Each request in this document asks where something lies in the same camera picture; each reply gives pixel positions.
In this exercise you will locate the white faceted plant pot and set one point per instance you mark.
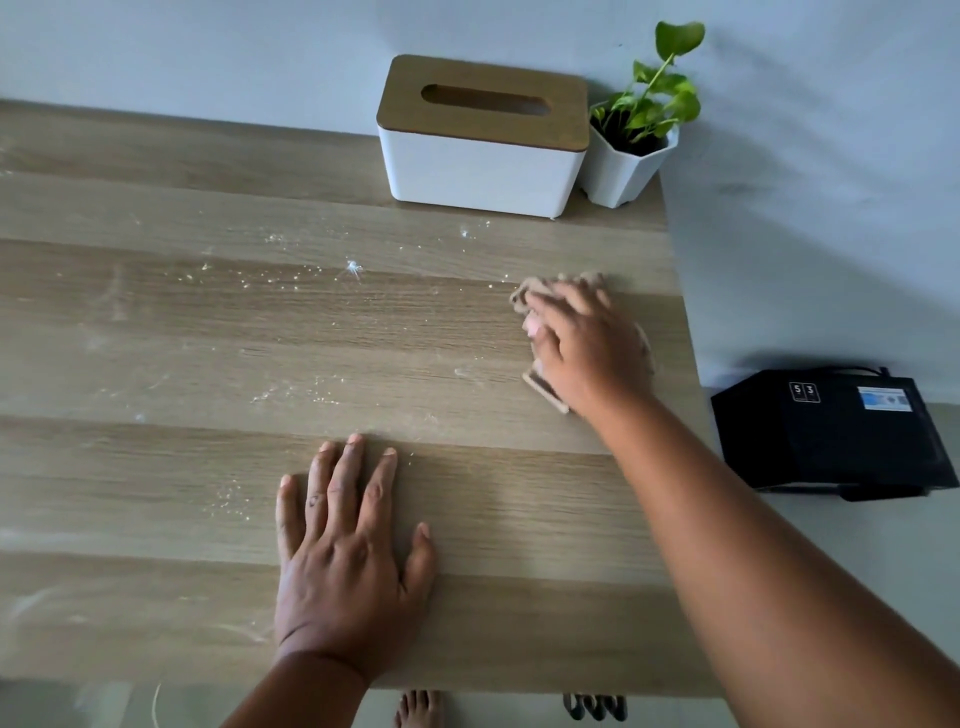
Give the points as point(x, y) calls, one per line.
point(622, 172)

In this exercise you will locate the person's left little finger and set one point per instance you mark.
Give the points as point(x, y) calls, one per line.
point(286, 514)

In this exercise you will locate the beige cleaning cloth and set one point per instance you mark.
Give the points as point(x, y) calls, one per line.
point(541, 375)

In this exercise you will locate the green leafy plant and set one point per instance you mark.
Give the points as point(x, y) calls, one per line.
point(656, 94)

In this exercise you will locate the person's left forearm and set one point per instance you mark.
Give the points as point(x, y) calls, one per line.
point(300, 694)

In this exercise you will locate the person's bare foot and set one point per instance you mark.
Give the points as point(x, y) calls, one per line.
point(420, 710)

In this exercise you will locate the black box device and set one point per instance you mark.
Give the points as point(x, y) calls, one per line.
point(825, 431)

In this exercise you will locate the person's left middle finger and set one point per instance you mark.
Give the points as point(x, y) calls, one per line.
point(345, 480)

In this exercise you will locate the person's right fingers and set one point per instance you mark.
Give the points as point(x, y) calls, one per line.
point(559, 311)

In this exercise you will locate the person's right hand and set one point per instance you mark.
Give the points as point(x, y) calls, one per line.
point(592, 352)

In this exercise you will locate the person's left thumb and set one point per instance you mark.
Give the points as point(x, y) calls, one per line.
point(421, 559)

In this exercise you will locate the person's right forearm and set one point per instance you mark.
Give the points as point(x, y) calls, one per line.
point(765, 577)

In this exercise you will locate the person's left hand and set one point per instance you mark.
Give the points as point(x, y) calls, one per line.
point(341, 577)

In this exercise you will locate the white tissue box wooden lid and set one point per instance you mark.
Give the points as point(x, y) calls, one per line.
point(480, 139)

